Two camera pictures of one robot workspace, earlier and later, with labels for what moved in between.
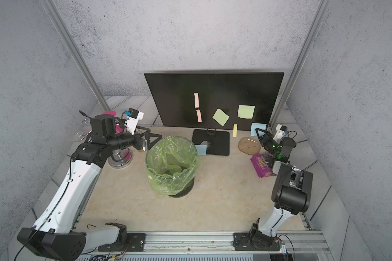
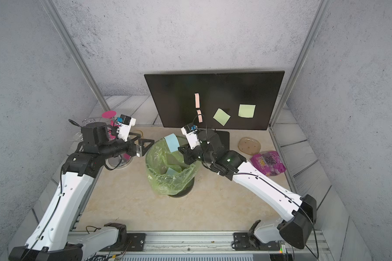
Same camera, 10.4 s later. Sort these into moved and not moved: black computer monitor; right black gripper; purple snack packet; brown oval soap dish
Moved: right black gripper
Not moved: brown oval soap dish; purple snack packet; black computer monitor
